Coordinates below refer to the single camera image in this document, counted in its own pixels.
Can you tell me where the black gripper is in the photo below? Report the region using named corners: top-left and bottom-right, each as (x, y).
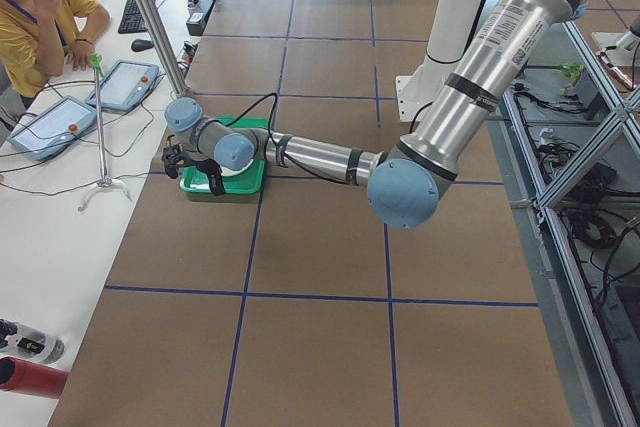
top-left (161, 134), bottom-right (225, 196)

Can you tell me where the white round plate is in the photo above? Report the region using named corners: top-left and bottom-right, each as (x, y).
top-left (220, 160), bottom-right (254, 178)

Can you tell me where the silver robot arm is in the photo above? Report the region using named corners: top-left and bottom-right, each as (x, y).
top-left (162, 0), bottom-right (584, 228)

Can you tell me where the green plastic tray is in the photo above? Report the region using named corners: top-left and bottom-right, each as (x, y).
top-left (179, 116), bottom-right (273, 205)

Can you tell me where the blue teach pendant far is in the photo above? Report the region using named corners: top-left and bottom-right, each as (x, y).
top-left (97, 60), bottom-right (159, 113)

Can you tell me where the blue teach pendant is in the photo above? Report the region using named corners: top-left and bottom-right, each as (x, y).
top-left (8, 96), bottom-right (97, 161)
top-left (97, 60), bottom-right (159, 113)

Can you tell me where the black computer mouse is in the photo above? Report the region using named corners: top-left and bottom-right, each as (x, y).
top-left (130, 39), bottom-right (154, 53)

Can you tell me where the blue teach pendant near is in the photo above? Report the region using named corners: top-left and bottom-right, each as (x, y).
top-left (8, 96), bottom-right (97, 161)

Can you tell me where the black keyboard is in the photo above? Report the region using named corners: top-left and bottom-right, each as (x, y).
top-left (117, 0), bottom-right (147, 35)

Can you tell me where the person in yellow shirt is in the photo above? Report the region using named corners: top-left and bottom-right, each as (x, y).
top-left (1, 0), bottom-right (110, 100)

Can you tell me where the clear plastic bottle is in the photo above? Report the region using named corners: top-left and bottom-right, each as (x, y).
top-left (1, 319), bottom-right (65, 365)

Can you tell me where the red cylinder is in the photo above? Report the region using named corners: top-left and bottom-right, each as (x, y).
top-left (1, 357), bottom-right (68, 399)

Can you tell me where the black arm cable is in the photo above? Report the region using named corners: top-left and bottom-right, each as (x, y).
top-left (229, 92), bottom-right (361, 186)

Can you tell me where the grey aluminium frame post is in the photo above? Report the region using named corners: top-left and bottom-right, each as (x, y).
top-left (136, 0), bottom-right (188, 97)

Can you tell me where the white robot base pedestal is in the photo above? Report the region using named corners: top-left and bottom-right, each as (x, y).
top-left (396, 0), bottom-right (486, 122)

